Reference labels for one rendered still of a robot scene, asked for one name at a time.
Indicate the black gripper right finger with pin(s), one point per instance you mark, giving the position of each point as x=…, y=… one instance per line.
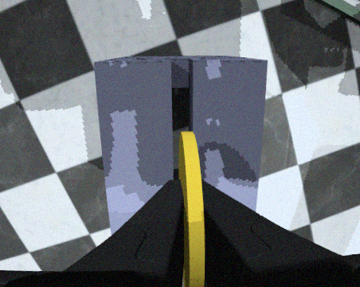
x=244, y=249

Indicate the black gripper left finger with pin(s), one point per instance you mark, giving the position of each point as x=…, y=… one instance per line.
x=147, y=251

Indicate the gold coin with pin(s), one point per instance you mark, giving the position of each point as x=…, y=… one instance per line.
x=194, y=221

